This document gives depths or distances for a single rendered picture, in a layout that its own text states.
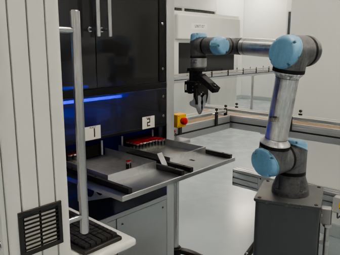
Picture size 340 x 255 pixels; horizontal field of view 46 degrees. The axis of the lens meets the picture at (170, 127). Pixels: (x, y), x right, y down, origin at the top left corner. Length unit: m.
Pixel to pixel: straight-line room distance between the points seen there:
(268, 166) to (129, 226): 0.84
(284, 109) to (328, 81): 1.60
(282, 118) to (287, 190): 0.33
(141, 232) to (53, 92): 1.28
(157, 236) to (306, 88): 1.61
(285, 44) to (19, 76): 0.90
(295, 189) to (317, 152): 1.51
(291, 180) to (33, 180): 1.05
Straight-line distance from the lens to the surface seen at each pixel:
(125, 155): 1.85
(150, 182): 1.56
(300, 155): 1.69
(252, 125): 2.70
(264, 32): 10.85
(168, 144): 2.11
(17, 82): 0.98
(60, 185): 1.08
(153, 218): 2.19
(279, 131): 1.55
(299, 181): 1.72
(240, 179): 2.88
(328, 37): 3.11
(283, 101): 1.52
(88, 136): 1.79
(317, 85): 3.14
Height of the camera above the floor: 1.39
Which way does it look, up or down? 11 degrees down
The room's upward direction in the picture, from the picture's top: straight up
